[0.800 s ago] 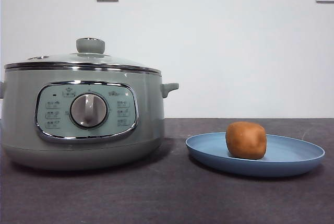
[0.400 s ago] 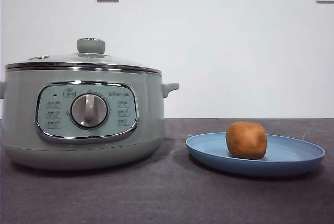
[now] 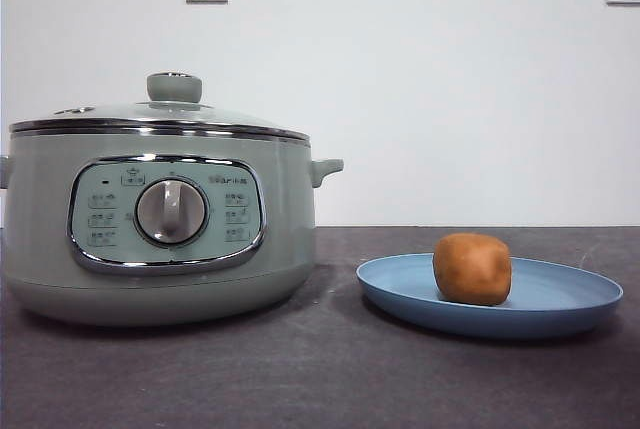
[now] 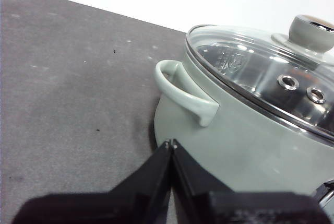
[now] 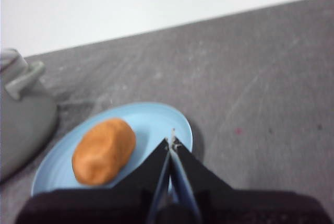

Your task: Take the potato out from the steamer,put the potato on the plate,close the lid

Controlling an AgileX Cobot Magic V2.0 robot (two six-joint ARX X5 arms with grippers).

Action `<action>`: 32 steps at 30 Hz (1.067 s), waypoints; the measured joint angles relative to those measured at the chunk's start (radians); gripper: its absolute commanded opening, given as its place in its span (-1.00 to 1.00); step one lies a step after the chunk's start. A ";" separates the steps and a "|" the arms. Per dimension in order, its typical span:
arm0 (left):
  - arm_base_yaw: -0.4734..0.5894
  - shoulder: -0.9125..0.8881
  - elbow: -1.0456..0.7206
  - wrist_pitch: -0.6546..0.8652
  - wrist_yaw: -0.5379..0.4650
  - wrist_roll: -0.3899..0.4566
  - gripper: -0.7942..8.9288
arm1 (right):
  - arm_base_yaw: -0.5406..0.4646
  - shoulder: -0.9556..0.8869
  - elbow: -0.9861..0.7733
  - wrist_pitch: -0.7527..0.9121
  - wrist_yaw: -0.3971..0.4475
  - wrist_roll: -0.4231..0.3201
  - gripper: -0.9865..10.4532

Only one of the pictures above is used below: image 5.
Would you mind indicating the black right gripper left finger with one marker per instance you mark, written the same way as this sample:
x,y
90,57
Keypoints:
x,y
91,205

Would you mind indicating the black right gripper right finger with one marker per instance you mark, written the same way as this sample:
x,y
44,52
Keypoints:
x,y
248,208

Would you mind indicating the brown potato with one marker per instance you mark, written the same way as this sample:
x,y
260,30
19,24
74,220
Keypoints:
x,y
104,151

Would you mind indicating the blue round plate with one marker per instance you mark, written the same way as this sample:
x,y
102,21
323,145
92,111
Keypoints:
x,y
156,122

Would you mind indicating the pale green electric steamer pot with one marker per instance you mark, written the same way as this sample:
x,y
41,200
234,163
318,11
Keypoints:
x,y
21,124

